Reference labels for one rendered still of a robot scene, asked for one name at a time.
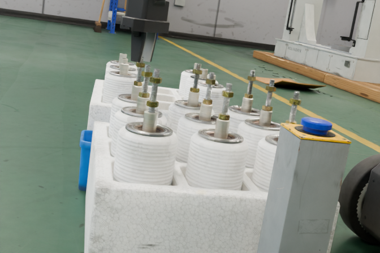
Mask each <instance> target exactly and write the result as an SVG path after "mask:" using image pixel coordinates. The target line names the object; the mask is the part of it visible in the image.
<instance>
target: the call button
mask: <svg viewBox="0 0 380 253"><path fill-rule="evenodd" d="M301 125H303V130H304V131H307V132H310V133H314V134H327V132H328V130H331V128H332V123H330V122H329V121H327V120H323V119H319V118H315V117H304V118H302V119H301Z"/></svg>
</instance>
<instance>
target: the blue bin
mask: <svg viewBox="0 0 380 253"><path fill-rule="evenodd" d="M92 134H93V131H92V130H83V131H82V132H81V137H80V147H81V154H80V170H79V190H81V191H86V190H87V180H88V170H89V160H90V150H91V144H92Z"/></svg>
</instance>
